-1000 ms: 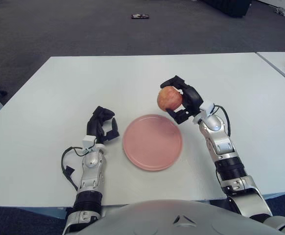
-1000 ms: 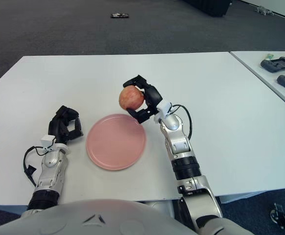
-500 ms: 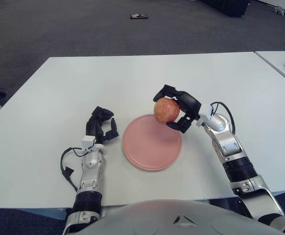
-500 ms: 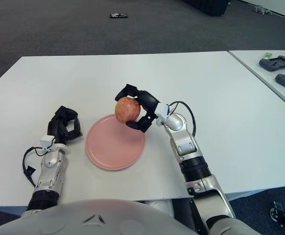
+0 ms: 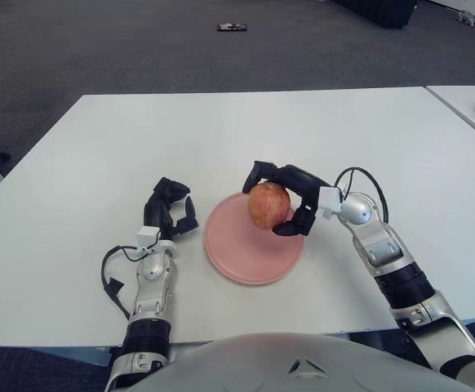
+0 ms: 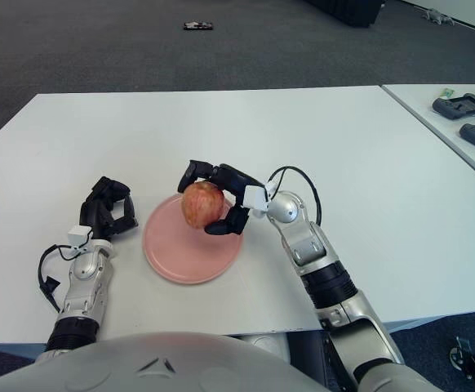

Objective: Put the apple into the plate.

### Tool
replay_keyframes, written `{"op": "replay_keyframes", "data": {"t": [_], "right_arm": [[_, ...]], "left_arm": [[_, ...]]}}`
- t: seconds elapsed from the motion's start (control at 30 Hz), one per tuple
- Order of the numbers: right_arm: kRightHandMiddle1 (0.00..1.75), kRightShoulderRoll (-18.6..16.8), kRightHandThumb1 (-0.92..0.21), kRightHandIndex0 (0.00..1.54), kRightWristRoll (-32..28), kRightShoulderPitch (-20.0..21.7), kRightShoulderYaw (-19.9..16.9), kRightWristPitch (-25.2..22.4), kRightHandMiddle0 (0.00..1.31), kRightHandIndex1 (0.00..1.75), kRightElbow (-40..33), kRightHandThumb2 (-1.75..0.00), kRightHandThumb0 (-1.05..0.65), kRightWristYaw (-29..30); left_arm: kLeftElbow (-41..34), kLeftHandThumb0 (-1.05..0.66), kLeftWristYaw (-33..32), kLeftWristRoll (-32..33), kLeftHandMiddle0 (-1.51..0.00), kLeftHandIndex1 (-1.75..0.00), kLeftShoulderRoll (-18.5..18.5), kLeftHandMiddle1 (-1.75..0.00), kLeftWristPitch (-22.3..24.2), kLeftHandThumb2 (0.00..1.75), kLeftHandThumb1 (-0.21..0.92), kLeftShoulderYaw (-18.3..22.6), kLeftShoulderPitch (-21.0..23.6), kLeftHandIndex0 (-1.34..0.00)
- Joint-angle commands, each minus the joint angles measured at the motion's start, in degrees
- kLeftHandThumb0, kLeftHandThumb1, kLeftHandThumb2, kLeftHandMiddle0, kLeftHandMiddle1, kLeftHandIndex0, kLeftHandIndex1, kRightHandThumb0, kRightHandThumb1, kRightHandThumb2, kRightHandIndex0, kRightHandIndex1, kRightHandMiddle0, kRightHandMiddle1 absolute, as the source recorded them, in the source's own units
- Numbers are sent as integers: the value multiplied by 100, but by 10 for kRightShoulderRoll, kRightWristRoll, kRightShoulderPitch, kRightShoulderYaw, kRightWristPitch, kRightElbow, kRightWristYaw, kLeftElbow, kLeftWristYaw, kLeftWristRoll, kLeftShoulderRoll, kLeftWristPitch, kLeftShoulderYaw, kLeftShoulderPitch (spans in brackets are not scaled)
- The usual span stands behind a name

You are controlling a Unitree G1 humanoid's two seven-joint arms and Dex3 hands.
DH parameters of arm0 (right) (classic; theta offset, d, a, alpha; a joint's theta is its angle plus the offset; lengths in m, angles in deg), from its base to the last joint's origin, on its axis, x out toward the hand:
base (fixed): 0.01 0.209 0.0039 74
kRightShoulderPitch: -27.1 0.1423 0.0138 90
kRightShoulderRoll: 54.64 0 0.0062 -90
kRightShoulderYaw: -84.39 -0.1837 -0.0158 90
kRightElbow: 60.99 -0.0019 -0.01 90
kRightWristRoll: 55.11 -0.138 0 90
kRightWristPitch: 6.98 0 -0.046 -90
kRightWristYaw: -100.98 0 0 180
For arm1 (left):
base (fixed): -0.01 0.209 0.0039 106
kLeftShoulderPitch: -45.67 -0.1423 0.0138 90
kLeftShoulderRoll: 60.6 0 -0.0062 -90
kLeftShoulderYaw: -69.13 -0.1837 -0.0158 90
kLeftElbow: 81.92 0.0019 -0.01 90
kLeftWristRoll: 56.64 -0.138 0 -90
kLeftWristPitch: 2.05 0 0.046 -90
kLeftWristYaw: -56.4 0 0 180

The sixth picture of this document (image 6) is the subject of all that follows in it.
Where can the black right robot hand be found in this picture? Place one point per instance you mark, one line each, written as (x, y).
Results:
(231, 177)

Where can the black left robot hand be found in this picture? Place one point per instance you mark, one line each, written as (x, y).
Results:
(90, 210)

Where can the red apple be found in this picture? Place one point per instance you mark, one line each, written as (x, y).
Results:
(201, 204)

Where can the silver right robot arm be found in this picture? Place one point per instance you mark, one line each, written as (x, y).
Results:
(315, 245)

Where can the pink round plate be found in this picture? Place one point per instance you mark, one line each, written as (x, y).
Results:
(188, 257)

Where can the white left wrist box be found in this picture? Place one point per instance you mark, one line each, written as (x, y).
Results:
(78, 236)

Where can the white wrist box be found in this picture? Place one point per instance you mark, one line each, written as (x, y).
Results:
(78, 236)
(254, 198)

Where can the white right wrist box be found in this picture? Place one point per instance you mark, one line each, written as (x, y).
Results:
(254, 198)

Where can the dark flat object on floor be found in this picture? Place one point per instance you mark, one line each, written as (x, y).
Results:
(198, 25)

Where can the grey robot torso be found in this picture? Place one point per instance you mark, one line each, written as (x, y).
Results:
(221, 367)

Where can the black cabinet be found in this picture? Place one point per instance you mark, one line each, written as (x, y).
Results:
(352, 12)

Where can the green packet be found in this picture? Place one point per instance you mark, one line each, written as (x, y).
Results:
(447, 92)

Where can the grey toy figure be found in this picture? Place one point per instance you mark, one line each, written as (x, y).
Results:
(435, 15)

